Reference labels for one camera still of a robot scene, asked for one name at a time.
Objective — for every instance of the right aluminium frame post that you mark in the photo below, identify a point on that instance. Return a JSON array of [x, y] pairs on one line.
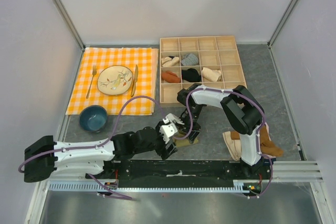
[[284, 18]]

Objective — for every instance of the grey slotted cable duct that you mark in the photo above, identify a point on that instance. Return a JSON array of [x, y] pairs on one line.
[[90, 186]]

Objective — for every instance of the olive green white-band underwear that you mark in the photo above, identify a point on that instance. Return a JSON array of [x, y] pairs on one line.
[[184, 142]]

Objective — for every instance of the left aluminium frame post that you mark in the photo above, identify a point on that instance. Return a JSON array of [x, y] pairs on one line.
[[69, 23]]

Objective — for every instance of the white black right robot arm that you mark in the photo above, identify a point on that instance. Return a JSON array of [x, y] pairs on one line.
[[244, 113]]

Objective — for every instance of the wooden compartment organizer box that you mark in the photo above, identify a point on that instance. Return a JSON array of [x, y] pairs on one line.
[[214, 52]]

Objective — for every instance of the rolled rust orange underwear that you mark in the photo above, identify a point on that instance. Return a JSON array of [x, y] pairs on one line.
[[170, 77]]

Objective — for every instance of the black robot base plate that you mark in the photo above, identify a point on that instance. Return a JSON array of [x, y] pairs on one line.
[[137, 173]]

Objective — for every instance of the beige cream underwear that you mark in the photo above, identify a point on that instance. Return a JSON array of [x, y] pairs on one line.
[[232, 141]]

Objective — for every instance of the pink underwear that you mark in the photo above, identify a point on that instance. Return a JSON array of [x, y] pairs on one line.
[[267, 130]]

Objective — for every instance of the floral ceramic plate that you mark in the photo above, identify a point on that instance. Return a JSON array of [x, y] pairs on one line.
[[115, 80]]

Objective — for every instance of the aluminium frame post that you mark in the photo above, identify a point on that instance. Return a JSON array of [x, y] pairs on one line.
[[284, 18], [69, 23]]

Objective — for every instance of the blue ceramic bowl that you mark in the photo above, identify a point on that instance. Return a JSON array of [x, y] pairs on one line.
[[93, 119]]

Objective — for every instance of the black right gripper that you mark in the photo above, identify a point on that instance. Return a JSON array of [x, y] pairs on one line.
[[194, 132]]

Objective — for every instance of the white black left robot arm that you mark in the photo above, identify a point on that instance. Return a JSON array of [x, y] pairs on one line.
[[47, 158]]

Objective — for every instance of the rolled grey striped underwear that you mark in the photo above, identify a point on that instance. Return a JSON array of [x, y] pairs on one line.
[[189, 60]]

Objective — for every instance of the gold fork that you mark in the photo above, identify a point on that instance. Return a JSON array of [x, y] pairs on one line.
[[94, 72]]

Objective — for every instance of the gold knife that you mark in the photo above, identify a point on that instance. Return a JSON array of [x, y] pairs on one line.
[[135, 78]]

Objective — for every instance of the rolled beige black underwear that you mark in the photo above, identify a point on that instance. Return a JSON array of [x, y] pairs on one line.
[[170, 61]]

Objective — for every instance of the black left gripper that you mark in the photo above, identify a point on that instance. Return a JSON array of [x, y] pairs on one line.
[[163, 151]]

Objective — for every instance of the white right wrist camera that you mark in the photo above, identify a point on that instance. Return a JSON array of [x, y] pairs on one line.
[[171, 118]]

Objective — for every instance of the rolled cream underwear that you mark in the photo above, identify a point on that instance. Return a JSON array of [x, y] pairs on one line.
[[211, 75]]

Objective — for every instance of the orange white checkered tablecloth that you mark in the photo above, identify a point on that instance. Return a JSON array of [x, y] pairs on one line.
[[139, 104]]

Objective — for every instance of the brown orange underwear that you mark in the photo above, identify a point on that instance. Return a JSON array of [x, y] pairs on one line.
[[269, 147]]

